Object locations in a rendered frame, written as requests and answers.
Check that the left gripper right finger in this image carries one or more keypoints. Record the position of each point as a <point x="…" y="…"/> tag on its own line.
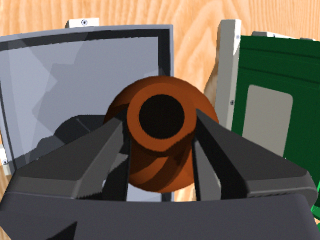
<point x="244" y="168"/>

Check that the dark green crate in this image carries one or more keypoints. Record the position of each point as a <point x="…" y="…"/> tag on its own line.
<point x="277" y="100"/>

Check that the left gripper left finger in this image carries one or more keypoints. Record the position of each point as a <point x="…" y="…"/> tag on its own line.
<point x="79" y="167"/>

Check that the grey rectangular tray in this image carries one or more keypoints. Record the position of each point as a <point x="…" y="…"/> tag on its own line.
<point x="57" y="87"/>

